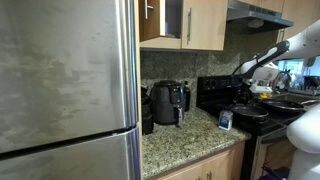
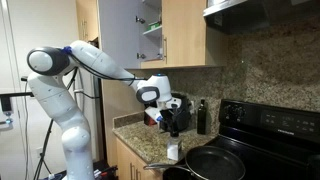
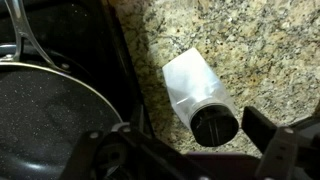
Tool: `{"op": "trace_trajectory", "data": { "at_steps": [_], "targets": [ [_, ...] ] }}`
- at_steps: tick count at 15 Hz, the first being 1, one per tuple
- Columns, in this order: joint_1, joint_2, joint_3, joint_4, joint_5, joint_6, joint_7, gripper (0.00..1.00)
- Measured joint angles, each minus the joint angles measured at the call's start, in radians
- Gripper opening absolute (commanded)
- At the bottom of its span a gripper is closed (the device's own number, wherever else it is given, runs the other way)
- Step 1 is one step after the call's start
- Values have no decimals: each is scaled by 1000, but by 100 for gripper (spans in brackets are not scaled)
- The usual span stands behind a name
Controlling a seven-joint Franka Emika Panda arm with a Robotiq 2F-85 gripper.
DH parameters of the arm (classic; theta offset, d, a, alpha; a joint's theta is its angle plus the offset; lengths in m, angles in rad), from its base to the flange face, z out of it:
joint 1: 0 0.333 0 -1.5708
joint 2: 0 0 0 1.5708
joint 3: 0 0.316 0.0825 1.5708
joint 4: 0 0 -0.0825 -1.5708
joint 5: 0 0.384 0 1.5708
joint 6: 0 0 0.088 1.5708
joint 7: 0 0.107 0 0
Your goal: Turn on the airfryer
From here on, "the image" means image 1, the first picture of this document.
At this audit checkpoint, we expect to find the wood cabinet beside hood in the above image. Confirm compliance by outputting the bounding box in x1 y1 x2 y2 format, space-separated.
275 0 320 43

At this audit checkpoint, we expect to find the dark grey airfryer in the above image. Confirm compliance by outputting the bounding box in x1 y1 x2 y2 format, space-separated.
149 79 185 128

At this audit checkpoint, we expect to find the red cup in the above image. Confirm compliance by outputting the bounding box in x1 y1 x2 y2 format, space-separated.
141 85 155 136

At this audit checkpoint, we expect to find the stainless steel fridge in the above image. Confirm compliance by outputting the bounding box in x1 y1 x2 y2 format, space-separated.
0 0 142 180

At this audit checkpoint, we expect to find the dark glass bottle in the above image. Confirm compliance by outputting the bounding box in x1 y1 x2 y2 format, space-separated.
182 80 192 113

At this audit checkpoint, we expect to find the light wood upper cabinet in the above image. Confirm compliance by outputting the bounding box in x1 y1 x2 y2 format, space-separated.
138 0 230 52

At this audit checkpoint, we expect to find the black electric stove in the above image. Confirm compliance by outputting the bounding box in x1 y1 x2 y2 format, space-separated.
195 74 303 180

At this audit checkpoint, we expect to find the light wood cabinet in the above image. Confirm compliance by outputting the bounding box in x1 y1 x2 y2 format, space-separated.
138 0 230 52
146 141 247 180

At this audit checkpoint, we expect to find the light wood lower cabinet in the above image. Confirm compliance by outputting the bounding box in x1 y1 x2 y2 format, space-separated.
146 141 247 180

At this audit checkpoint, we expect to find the metal cabinet door handle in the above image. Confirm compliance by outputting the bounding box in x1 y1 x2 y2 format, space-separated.
186 7 193 46

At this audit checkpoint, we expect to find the small black frying pan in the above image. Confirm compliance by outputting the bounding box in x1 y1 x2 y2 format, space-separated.
259 97 320 113

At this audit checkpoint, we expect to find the steel range hood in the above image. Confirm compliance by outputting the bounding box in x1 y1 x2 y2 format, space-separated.
227 0 295 32

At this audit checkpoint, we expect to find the large black frying pan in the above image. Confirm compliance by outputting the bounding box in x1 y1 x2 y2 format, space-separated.
229 104 270 119

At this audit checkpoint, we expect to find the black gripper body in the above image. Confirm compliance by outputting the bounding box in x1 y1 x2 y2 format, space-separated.
240 81 255 100

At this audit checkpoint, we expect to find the chrome kitchen faucet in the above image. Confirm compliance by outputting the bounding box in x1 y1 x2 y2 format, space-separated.
271 70 293 93

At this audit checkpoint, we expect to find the open cabinet door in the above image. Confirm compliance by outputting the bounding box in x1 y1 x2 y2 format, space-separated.
138 0 167 43

